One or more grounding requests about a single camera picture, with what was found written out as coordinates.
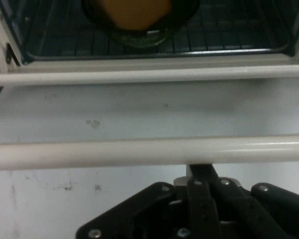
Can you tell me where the orange-brown bread slice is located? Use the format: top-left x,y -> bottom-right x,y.
101,0 -> 173,31

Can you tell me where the cream glass oven door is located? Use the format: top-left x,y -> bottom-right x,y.
0,54 -> 299,172

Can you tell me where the dark wire oven rack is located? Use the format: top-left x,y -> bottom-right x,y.
24,0 -> 291,60

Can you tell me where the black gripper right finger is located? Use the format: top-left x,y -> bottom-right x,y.
201,163 -> 299,239

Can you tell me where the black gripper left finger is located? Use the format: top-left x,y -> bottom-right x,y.
76,163 -> 223,239

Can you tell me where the black bowl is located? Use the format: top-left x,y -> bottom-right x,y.
80,0 -> 200,48

